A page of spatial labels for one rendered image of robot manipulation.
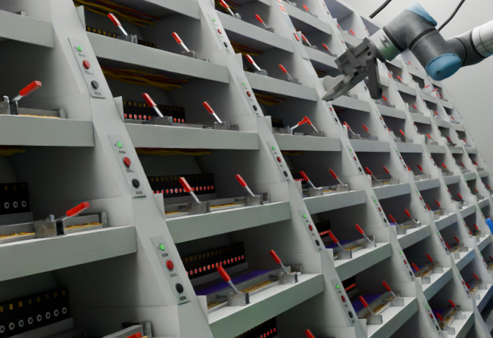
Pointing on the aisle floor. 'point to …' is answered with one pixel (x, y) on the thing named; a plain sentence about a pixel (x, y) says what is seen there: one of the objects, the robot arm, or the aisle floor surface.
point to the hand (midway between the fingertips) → (329, 100)
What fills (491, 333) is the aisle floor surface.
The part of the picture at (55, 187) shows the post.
